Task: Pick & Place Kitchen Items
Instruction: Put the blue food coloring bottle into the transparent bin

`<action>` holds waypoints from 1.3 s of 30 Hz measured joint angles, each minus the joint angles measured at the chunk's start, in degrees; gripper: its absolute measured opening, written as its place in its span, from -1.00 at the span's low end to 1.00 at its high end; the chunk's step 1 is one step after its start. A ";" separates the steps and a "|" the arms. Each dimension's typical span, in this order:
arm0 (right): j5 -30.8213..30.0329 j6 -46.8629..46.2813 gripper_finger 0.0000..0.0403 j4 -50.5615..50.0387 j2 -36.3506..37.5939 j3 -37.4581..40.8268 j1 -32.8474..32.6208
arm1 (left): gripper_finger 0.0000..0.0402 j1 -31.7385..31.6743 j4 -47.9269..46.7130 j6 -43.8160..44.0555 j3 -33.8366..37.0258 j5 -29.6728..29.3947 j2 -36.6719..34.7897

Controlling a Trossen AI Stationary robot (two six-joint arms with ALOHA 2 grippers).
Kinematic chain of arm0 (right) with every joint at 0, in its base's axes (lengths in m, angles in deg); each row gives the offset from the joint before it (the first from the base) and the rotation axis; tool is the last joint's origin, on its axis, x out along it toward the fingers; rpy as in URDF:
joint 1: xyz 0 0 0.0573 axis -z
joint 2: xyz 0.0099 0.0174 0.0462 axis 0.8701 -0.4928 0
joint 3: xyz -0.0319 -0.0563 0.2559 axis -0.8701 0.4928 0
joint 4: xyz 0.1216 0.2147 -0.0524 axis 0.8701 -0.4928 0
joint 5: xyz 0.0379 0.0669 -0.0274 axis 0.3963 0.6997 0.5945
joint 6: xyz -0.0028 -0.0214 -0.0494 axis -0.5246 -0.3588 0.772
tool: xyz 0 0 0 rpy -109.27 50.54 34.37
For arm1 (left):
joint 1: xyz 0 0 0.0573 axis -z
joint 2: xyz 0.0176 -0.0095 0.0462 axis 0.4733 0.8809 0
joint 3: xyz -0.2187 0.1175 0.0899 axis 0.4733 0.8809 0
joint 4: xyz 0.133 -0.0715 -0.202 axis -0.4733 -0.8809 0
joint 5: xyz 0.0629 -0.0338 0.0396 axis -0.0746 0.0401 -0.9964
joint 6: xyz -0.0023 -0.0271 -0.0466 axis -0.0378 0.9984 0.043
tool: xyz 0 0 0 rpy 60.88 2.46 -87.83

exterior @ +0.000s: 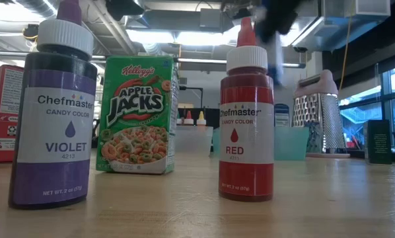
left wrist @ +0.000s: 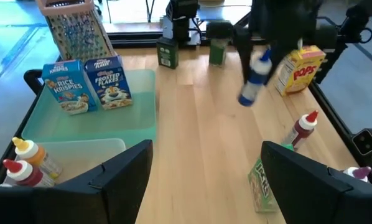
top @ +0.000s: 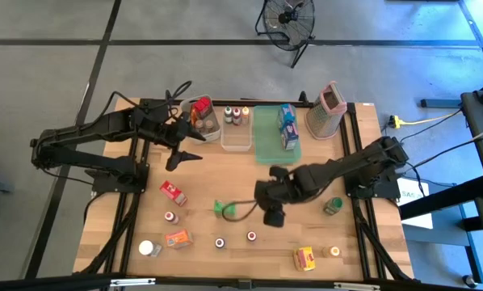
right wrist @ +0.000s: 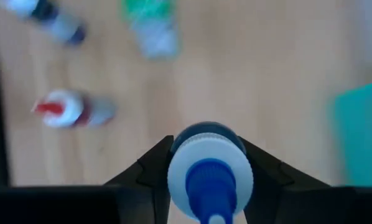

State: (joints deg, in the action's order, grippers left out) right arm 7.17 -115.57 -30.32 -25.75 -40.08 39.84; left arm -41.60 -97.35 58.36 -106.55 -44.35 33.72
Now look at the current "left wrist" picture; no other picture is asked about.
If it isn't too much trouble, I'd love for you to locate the blue food colour bottle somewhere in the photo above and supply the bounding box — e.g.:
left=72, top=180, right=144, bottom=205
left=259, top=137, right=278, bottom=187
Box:
left=237, top=48, right=273, bottom=108

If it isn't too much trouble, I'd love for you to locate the green spice jar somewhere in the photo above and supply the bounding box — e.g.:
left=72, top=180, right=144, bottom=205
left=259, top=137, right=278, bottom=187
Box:
left=205, top=20, right=236, bottom=67

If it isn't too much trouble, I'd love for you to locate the green Apple Jacks cereal box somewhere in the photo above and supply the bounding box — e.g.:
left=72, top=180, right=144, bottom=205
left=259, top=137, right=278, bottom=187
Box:
left=247, top=144, right=295, bottom=214

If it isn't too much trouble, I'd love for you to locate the blue Frosted Flakes cereal box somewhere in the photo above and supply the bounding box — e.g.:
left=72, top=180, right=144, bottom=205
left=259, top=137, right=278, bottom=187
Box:
left=84, top=55, right=133, bottom=111

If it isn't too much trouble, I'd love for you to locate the clear plastic bin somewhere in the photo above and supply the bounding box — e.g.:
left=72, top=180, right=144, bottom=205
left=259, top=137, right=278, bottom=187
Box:
left=0, top=138, right=127, bottom=187

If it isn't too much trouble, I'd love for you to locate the black depth camera box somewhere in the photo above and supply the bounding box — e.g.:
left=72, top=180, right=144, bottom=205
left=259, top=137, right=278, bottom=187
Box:
left=351, top=128, right=372, bottom=156

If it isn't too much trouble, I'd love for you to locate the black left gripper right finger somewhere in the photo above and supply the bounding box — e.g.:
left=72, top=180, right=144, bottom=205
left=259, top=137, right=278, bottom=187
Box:
left=260, top=140, right=372, bottom=224

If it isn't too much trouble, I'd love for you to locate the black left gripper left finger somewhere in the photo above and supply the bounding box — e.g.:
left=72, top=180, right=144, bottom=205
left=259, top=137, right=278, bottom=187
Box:
left=0, top=139, right=154, bottom=224

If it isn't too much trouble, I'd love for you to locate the violet food colour bottle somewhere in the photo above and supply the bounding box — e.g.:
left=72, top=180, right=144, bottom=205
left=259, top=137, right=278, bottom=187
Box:
left=343, top=166, right=372, bottom=184

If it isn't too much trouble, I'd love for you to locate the translucent green plastic tray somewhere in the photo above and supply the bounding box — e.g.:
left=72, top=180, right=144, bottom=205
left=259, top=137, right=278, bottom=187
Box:
left=20, top=68, right=158, bottom=149

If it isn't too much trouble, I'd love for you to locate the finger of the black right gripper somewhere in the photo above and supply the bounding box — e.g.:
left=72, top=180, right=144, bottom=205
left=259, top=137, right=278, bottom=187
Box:
left=235, top=29, right=255, bottom=85
left=266, top=39, right=299, bottom=85

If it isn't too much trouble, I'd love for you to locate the yellow Corn Pops cereal box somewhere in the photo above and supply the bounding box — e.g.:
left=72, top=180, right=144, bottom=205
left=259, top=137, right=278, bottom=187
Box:
left=273, top=45, right=327, bottom=97

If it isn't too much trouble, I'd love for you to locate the blue Rice Krispies cereal box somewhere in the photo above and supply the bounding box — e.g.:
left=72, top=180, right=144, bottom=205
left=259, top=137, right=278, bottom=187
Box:
left=41, top=59, right=98, bottom=116

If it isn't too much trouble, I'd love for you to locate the metal box grater pink handle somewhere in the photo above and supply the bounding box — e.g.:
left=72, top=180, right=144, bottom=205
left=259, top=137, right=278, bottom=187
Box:
left=35, top=0, right=116, bottom=63

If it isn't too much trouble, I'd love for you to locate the dark green small box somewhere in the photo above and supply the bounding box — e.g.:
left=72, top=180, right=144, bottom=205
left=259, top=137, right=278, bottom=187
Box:
left=156, top=36, right=180, bottom=70

